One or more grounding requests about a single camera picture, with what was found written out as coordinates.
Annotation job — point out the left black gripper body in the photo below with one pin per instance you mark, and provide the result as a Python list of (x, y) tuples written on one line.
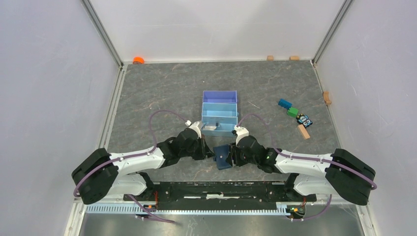
[(197, 151)]

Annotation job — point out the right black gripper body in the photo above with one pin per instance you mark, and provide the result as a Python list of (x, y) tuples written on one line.
[(238, 158)]

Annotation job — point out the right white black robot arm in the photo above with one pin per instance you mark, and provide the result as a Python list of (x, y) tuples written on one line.
[(339, 173)]

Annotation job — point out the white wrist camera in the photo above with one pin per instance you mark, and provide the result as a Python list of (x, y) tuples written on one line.
[(196, 126), (240, 132)]

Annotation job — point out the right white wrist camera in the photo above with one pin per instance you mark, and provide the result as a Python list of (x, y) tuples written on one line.
[(240, 132)]

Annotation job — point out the grey cards in tray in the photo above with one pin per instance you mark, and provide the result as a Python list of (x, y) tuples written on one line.
[(211, 126)]

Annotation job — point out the green toy brick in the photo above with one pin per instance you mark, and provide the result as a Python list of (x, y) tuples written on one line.
[(292, 112)]

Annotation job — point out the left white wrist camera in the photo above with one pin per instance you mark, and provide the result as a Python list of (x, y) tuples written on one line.
[(196, 126)]

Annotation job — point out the blue purple three-bin tray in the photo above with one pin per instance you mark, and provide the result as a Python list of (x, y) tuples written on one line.
[(220, 107)]

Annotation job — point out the blue card holder wallet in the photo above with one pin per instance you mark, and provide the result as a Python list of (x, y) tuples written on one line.
[(221, 153)]

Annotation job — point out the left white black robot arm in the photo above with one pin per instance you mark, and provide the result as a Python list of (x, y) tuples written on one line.
[(104, 174)]

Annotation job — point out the black owl pattern block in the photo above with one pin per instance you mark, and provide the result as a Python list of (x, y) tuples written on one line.
[(304, 120)]

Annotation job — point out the curved wooden piece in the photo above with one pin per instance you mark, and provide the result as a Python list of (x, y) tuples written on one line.
[(326, 98)]

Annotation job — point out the blue toy brick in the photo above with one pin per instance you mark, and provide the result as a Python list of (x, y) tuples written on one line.
[(285, 104)]

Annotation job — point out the wooden stick block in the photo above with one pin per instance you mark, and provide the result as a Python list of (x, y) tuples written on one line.
[(303, 131)]

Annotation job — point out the orange round cap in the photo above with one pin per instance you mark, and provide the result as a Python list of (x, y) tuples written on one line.
[(138, 60)]

